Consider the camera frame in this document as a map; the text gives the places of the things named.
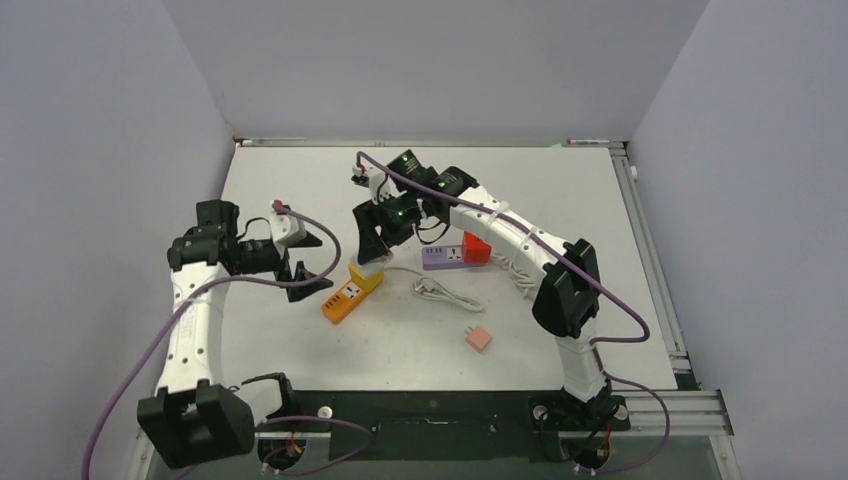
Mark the white cube plug adapter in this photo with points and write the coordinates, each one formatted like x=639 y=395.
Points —
x=371 y=268

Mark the aluminium frame rail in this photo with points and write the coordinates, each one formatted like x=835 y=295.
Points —
x=677 y=412

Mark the purple power strip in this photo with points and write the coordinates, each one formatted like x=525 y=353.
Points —
x=442 y=257

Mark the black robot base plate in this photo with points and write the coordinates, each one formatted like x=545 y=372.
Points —
x=538 y=426

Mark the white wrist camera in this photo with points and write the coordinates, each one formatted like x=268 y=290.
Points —
x=374 y=179
x=286 y=230

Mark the pink cube plug adapter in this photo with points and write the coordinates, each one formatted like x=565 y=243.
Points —
x=478 y=338

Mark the red cube plug adapter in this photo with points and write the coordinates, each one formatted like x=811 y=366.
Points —
x=474 y=251

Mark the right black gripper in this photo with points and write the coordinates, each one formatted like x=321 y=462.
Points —
x=373 y=245

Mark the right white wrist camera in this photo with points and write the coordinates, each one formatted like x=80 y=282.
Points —
x=374 y=179

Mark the orange power strip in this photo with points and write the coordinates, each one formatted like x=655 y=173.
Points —
x=344 y=301

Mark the yellow cube plug adapter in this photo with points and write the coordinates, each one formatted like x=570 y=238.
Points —
x=367 y=285

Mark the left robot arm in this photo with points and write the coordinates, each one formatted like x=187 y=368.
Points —
x=192 y=417

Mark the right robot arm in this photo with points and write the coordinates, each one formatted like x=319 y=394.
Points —
x=565 y=274

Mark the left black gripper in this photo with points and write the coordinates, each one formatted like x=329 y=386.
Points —
x=298 y=291

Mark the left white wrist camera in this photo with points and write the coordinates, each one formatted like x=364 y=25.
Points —
x=286 y=230

